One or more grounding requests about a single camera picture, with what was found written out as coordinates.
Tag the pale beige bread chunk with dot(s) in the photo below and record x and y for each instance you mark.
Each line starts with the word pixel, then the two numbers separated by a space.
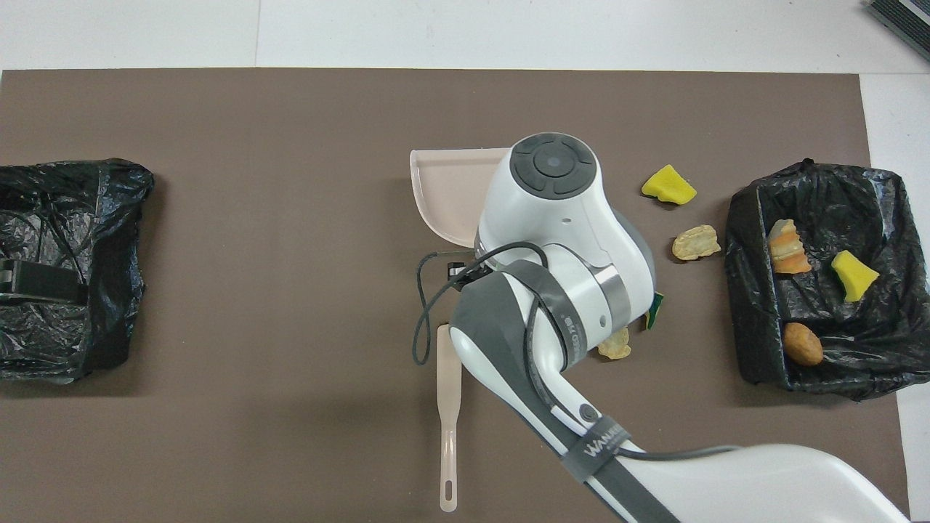
pixel 616 349

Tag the beige hand brush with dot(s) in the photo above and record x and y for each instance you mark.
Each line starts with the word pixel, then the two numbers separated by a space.
pixel 448 378

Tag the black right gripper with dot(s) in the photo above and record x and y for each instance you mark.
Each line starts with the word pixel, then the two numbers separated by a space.
pixel 466 272

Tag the black plastic bag bin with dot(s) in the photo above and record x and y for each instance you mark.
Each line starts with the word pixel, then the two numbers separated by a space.
pixel 65 218
pixel 821 312

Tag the tan ridged pastry piece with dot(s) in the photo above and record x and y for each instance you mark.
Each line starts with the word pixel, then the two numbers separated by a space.
pixel 696 242

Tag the beige plastic dustpan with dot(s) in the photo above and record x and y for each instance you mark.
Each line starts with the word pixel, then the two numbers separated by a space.
pixel 450 192

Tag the small yellow sponge piece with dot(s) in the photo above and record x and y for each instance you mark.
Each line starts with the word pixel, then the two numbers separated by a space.
pixel 851 276

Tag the brown table mat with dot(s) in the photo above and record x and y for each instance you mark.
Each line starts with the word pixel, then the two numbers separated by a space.
pixel 290 145

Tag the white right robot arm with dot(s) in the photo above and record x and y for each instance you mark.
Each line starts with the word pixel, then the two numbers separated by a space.
pixel 552 218

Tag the dark ribbed panel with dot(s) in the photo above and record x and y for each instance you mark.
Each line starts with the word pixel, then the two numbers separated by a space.
pixel 904 18

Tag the brown potato-shaped bread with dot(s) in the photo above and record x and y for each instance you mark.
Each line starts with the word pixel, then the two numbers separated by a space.
pixel 802 343

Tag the yellow and green sponge piece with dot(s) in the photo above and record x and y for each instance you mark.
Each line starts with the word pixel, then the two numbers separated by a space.
pixel 656 309

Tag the large yellow sponge piece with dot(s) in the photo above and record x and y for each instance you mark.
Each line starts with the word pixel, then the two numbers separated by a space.
pixel 668 187

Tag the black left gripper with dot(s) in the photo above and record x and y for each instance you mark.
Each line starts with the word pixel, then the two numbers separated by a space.
pixel 43 282

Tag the tan layered pastry chunk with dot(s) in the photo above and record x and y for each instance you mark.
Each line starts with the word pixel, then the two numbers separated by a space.
pixel 788 250

